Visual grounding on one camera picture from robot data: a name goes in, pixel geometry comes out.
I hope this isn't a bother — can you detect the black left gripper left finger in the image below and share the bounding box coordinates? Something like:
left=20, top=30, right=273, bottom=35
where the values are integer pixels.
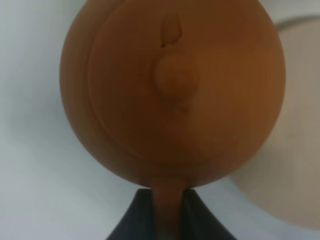
left=107, top=188, right=162, bottom=240

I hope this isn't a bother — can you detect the brown clay teapot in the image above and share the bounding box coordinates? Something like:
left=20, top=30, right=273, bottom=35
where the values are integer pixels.
left=59, top=0, right=286, bottom=240

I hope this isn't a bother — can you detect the beige round teapot saucer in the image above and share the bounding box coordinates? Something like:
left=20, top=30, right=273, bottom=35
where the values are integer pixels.
left=231, top=17, right=320, bottom=230

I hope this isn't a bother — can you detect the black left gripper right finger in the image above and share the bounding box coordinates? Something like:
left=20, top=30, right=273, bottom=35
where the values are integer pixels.
left=181, top=189, right=236, bottom=240

